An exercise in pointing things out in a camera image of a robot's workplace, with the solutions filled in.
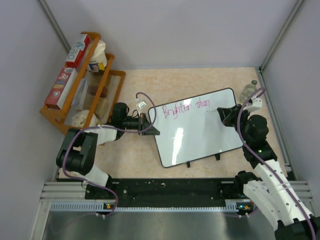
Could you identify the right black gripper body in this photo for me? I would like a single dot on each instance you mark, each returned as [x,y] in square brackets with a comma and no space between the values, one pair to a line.
[243,120]

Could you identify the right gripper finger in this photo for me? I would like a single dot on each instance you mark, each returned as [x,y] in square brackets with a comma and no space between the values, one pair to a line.
[227,109]
[224,117]

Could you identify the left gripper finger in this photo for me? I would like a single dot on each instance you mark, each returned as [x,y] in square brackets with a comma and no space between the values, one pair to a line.
[150,131]
[147,123]

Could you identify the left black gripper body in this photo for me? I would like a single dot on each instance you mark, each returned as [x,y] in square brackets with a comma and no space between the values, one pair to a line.
[134,123]

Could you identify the white whiteboard black frame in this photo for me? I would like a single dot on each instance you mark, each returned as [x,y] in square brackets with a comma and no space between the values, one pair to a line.
[188,132]

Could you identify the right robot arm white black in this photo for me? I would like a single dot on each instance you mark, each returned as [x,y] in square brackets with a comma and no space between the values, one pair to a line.
[267,185]

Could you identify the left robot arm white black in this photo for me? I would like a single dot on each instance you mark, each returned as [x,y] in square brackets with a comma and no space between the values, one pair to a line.
[78,149]

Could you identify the orange wooden shelf rack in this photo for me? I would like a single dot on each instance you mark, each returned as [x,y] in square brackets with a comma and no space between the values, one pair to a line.
[110,78]

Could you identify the white crumpled bag lower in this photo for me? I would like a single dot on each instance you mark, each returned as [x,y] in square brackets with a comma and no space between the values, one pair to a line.
[79,119]

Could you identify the clear plastic box on shelf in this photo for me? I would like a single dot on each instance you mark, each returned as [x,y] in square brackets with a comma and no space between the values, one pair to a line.
[80,95]

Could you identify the red 3D toothpaste box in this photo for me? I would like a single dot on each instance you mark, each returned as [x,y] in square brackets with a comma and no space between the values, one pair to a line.
[60,90]

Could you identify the red white toothpaste box upper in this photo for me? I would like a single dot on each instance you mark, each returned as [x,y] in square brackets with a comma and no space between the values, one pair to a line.
[77,51]

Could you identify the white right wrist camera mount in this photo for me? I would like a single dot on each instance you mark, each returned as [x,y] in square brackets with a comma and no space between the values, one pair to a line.
[254,104]

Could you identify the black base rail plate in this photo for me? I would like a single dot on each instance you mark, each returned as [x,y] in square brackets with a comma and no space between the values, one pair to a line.
[176,192]

